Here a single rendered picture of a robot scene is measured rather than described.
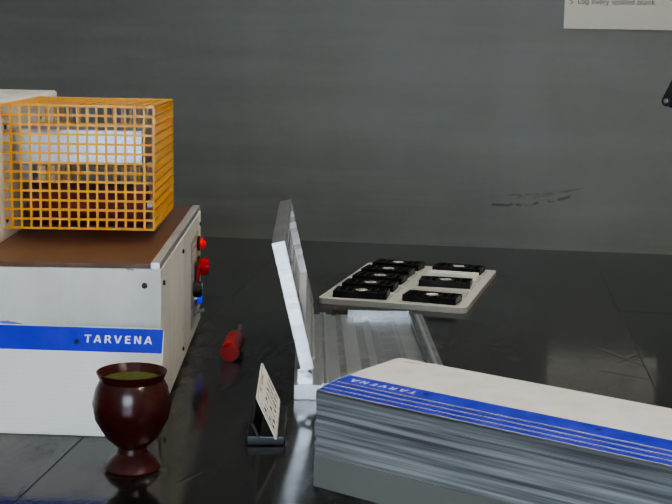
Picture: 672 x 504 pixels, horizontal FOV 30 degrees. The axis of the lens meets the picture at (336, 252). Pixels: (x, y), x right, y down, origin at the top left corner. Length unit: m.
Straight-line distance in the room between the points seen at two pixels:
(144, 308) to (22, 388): 0.17
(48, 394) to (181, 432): 0.16
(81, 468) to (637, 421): 0.59
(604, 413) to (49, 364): 0.66
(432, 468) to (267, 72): 2.98
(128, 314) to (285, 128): 2.64
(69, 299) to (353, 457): 0.43
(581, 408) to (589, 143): 2.85
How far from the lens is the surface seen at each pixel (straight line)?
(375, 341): 1.90
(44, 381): 1.54
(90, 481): 1.37
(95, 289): 1.54
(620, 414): 1.27
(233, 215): 4.19
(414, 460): 1.26
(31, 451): 1.48
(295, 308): 1.63
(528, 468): 1.20
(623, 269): 2.74
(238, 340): 1.87
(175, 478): 1.37
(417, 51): 4.08
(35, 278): 1.55
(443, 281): 2.39
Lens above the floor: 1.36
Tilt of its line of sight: 9 degrees down
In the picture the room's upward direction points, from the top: 1 degrees clockwise
